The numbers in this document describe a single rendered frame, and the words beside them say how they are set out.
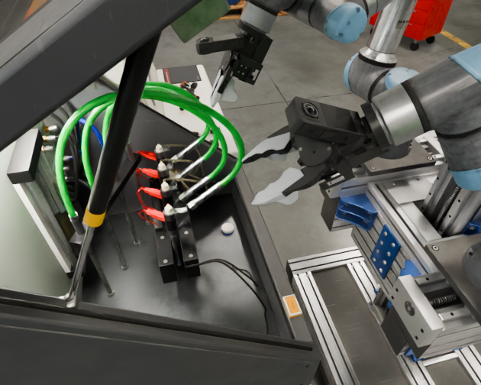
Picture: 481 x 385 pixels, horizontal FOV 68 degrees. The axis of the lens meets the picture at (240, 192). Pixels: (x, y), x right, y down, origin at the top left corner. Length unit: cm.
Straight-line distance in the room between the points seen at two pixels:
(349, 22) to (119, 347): 71
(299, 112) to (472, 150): 24
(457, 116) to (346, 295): 139
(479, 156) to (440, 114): 9
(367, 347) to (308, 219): 93
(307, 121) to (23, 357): 47
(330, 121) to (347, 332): 135
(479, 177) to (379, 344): 125
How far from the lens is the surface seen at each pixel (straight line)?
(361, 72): 119
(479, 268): 94
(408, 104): 51
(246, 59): 90
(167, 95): 67
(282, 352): 75
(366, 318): 179
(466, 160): 57
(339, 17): 83
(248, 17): 89
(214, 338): 63
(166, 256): 94
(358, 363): 169
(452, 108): 52
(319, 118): 47
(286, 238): 223
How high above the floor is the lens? 173
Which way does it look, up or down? 44 degrees down
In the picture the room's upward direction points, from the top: straight up
